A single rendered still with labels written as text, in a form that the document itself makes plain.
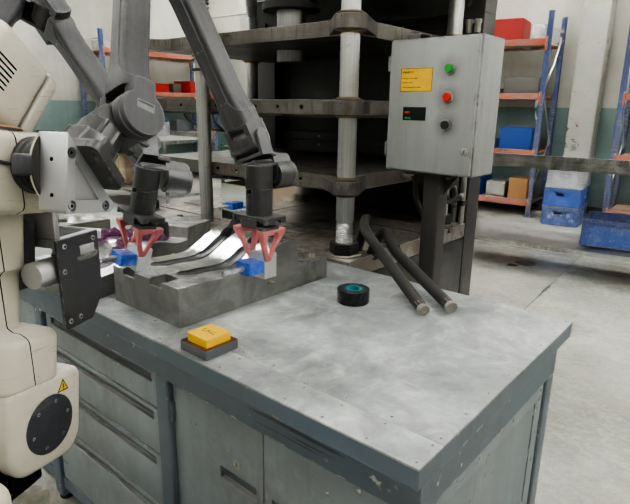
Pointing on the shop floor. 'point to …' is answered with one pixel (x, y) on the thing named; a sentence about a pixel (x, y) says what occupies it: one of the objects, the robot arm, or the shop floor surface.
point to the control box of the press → (442, 122)
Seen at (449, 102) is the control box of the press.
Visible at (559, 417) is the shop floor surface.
